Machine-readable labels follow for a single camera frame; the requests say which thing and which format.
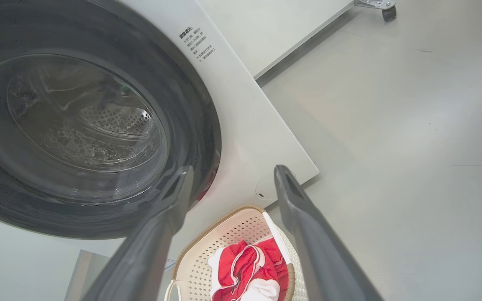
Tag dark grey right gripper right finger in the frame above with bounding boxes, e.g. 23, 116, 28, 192
274, 164, 385, 301

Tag silver metal caster bracket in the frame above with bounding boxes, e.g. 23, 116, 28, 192
354, 0, 397, 10

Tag small black text label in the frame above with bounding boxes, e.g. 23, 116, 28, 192
178, 26, 215, 63

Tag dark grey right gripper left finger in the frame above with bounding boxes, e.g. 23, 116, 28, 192
81, 166, 194, 301

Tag round white filter cover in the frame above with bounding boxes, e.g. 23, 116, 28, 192
255, 171, 297, 201

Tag cream perforated laundry basket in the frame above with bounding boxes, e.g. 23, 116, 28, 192
164, 204, 308, 301

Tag white front-load washing machine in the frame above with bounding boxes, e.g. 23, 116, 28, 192
0, 0, 320, 301

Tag red and white garment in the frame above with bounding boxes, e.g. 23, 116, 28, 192
208, 236, 290, 301

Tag round black glass washer door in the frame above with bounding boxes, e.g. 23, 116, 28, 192
0, 0, 223, 240

